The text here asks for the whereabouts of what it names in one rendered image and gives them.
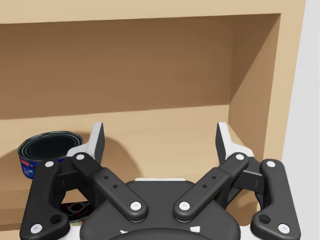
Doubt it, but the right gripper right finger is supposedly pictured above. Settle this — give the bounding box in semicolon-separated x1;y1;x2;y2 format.
172;121;302;239

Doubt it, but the pale wooden shelf unit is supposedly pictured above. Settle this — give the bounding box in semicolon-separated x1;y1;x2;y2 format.
0;0;307;240

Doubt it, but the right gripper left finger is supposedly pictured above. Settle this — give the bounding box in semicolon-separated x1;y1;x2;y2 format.
19;121;149;239

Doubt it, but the blue flat can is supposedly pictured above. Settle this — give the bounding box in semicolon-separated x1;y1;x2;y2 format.
17;130;84;180

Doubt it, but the red and white can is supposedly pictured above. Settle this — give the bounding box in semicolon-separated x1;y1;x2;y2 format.
59;200;91;226

